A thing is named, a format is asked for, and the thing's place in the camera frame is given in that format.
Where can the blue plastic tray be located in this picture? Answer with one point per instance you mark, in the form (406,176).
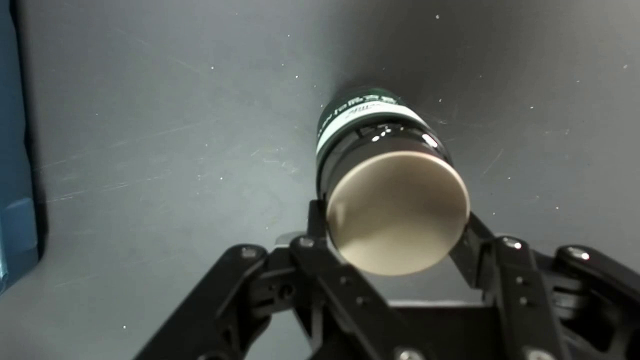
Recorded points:
(17,167)

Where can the dark green bottle beige cap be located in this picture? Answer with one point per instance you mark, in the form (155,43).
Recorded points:
(401,212)

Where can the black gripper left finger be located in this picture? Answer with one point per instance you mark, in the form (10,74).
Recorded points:
(333,300)

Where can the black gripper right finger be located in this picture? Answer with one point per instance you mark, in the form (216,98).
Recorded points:
(520,287)

